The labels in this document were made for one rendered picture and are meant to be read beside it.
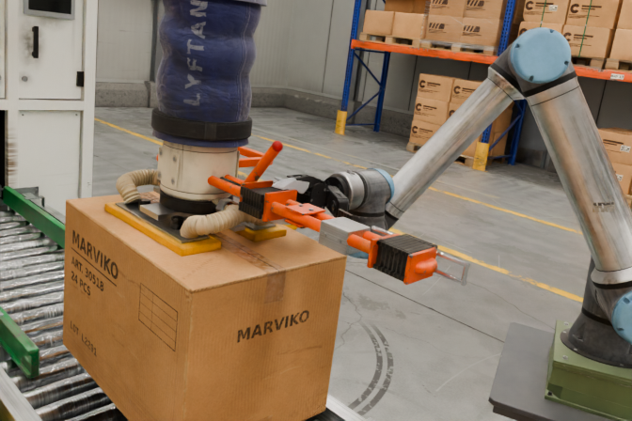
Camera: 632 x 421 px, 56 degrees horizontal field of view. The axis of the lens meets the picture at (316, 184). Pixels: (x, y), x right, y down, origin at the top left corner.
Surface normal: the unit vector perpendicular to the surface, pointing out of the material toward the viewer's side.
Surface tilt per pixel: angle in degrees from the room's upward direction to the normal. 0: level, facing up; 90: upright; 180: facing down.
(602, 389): 90
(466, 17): 90
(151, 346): 90
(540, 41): 82
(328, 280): 90
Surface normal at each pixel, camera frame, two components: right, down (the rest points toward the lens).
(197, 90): 0.15, 0.00
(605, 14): -0.65, 0.11
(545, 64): -0.27, 0.04
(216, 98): 0.42, 0.07
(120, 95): 0.72, 0.25
